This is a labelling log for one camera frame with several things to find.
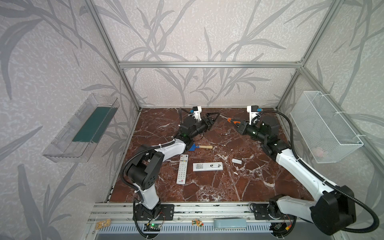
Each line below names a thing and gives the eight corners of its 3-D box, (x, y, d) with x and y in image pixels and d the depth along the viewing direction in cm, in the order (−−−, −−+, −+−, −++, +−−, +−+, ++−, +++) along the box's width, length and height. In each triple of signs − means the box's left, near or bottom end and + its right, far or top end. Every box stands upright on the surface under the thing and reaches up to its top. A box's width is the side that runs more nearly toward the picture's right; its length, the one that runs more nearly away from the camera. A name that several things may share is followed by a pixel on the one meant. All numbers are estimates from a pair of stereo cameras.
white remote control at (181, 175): (176, 184, 85) (176, 182, 83) (179, 155, 96) (179, 154, 94) (186, 184, 85) (186, 182, 83) (188, 155, 96) (188, 154, 94)
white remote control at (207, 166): (192, 171, 90) (192, 169, 88) (193, 163, 93) (192, 161, 91) (222, 171, 90) (223, 169, 88) (222, 163, 93) (222, 161, 91)
